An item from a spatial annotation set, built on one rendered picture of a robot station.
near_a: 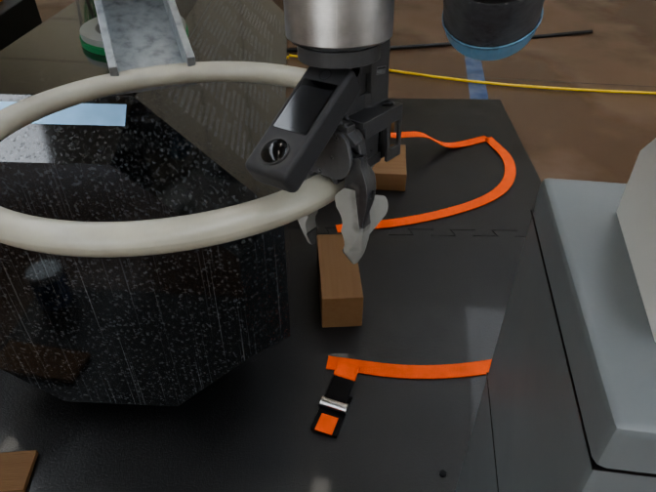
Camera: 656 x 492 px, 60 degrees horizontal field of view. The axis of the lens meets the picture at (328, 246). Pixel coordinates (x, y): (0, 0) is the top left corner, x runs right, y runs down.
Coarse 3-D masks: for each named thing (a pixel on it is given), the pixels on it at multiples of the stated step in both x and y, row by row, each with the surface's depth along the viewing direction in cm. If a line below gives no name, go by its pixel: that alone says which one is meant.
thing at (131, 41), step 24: (96, 0) 89; (120, 0) 97; (144, 0) 98; (168, 0) 91; (120, 24) 93; (144, 24) 94; (168, 24) 95; (120, 48) 90; (144, 48) 90; (168, 48) 91
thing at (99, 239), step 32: (224, 64) 84; (256, 64) 84; (32, 96) 75; (64, 96) 77; (96, 96) 81; (0, 128) 68; (288, 192) 51; (320, 192) 52; (0, 224) 48; (32, 224) 48; (64, 224) 47; (96, 224) 47; (128, 224) 47; (160, 224) 47; (192, 224) 47; (224, 224) 48; (256, 224) 49; (96, 256) 47; (128, 256) 48
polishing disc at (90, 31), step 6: (96, 18) 122; (84, 24) 118; (90, 24) 118; (96, 24) 118; (84, 30) 116; (90, 30) 116; (96, 30) 116; (84, 36) 113; (90, 36) 113; (96, 36) 113; (90, 42) 112; (96, 42) 111
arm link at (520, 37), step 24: (456, 0) 48; (480, 0) 46; (504, 0) 45; (528, 0) 46; (456, 24) 52; (480, 24) 49; (504, 24) 49; (528, 24) 50; (456, 48) 56; (480, 48) 52; (504, 48) 53
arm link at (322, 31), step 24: (288, 0) 44; (312, 0) 43; (336, 0) 42; (360, 0) 42; (384, 0) 44; (288, 24) 46; (312, 24) 44; (336, 24) 43; (360, 24) 43; (384, 24) 45; (312, 48) 45; (336, 48) 44; (360, 48) 45
